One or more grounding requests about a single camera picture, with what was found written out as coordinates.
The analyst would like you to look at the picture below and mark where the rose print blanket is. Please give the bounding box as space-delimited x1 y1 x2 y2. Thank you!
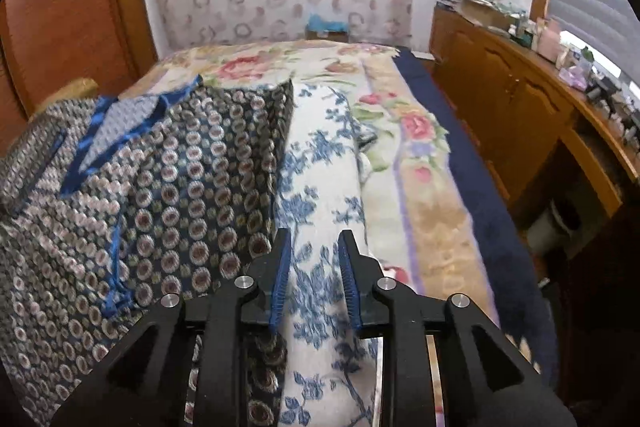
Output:
120 39 501 333

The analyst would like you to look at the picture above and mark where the white blue floral sheet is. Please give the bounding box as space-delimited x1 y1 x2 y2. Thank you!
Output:
272 79 386 427

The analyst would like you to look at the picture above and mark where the wooden dresser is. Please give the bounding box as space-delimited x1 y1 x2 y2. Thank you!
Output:
429 4 640 220

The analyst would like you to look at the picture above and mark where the wooden wardrobe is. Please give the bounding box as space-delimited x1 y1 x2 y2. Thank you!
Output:
0 0 166 148

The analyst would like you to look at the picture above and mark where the navy blue bedspread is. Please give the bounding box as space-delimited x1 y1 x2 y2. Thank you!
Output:
395 49 558 388

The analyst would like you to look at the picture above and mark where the yellow patterned pillow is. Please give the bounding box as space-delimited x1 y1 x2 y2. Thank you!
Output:
30 78 98 120

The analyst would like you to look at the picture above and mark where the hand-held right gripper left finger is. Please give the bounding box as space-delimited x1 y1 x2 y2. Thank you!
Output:
50 227 293 427

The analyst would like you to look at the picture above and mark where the navy patterned pajama shirt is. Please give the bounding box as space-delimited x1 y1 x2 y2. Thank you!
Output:
0 74 296 427

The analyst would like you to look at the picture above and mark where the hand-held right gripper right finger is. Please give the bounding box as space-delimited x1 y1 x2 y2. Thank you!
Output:
337 229 576 427

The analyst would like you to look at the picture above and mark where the blue box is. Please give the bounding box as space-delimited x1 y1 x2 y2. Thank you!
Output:
305 13 349 42

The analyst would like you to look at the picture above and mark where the white bucket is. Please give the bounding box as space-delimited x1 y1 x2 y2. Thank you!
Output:
525 202 581 253

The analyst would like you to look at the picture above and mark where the clutter of bottles and boxes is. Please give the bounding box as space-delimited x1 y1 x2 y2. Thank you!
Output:
440 0 640 142

